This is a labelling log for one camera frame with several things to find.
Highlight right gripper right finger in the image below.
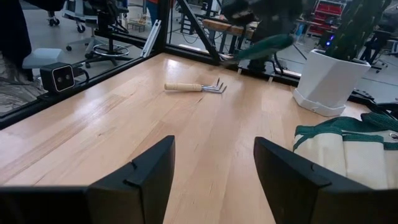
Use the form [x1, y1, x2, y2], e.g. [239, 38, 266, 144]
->
[253, 136, 332, 224]

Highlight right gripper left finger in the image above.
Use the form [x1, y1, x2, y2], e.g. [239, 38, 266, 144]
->
[86, 135, 177, 224]

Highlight beige green-trimmed gardening bag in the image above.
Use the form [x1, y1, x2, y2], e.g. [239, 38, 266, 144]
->
[292, 111, 398, 191]

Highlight wooden-handled hand rake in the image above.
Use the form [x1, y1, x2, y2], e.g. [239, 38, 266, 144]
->
[164, 77, 228, 95]

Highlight wooden workbench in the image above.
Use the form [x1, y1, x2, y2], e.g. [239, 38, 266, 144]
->
[201, 18, 259, 37]

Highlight person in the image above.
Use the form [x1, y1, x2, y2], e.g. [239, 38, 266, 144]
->
[146, 0, 160, 24]

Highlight red parts bin rack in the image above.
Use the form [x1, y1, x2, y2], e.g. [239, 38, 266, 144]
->
[310, 0, 346, 35]

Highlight silver aluminium extrusion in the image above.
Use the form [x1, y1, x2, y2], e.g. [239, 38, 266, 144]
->
[141, 19, 162, 58]

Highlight white faceted plant pot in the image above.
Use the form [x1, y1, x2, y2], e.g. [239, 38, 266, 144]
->
[292, 49, 372, 118]

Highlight tall green cactus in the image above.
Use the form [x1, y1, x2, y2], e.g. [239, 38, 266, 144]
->
[325, 0, 392, 62]

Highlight office chair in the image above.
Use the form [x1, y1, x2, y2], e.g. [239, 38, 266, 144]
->
[46, 0, 131, 68]

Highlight grey stool seat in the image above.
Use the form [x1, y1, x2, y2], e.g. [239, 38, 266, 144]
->
[22, 48, 65, 70]

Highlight black table-level camera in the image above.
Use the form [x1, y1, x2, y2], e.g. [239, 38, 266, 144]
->
[39, 62, 76, 94]

